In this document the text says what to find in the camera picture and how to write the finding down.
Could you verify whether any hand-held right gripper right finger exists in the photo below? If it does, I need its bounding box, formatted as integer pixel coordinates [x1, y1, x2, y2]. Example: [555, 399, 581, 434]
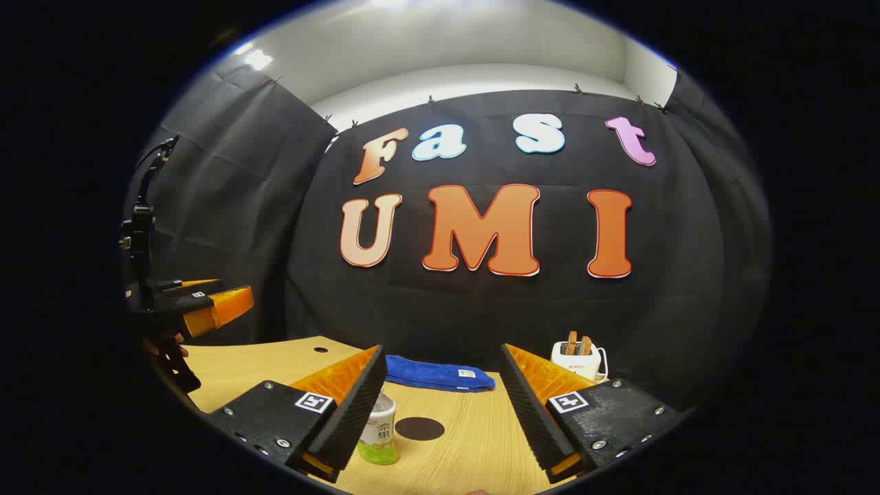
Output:
[500, 343, 688, 484]

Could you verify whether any clear green label water bottle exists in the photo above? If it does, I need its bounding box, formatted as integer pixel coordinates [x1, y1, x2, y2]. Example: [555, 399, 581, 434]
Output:
[356, 392, 397, 466]

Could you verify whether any white toaster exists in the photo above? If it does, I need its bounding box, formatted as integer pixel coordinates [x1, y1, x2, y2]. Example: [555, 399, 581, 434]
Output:
[551, 340, 602, 382]

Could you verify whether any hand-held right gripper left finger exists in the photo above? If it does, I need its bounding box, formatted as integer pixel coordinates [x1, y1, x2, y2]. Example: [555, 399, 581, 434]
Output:
[206, 345, 388, 483]

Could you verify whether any blue towel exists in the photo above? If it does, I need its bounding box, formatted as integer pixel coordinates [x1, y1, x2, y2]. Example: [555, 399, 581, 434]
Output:
[384, 355, 496, 393]

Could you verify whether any dark brown round coaster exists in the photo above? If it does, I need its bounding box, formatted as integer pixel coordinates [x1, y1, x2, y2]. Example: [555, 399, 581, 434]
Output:
[395, 417, 446, 441]

